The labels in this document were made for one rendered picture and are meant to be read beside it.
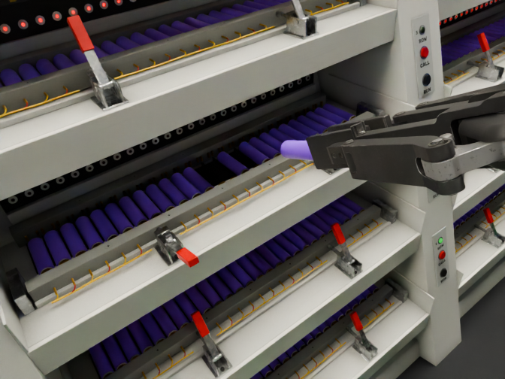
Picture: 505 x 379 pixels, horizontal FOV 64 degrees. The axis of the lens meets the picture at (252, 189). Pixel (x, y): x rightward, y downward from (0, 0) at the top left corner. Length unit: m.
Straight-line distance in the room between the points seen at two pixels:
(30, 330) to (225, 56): 0.38
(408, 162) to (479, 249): 0.86
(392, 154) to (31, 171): 0.33
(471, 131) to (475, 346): 0.88
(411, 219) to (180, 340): 0.45
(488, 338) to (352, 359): 0.37
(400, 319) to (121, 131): 0.67
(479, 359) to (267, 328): 0.55
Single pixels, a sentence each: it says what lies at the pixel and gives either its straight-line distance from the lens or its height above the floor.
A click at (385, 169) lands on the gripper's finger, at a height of 0.68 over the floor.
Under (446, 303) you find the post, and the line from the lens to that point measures 0.96.
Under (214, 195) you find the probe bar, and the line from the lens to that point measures 0.55.
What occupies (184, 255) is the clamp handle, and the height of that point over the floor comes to 0.57.
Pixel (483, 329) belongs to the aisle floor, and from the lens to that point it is 1.11.
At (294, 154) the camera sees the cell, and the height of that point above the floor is 0.65.
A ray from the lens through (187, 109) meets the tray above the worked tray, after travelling 0.47.
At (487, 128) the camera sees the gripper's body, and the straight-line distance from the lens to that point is 0.22.
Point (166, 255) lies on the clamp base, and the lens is 0.50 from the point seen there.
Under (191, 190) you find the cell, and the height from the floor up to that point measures 0.58.
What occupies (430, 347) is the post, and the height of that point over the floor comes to 0.05.
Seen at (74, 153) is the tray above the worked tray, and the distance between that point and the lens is 0.44.
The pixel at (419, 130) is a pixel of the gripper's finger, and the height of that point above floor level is 0.70.
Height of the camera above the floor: 0.79
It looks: 24 degrees down
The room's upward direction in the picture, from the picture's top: 16 degrees counter-clockwise
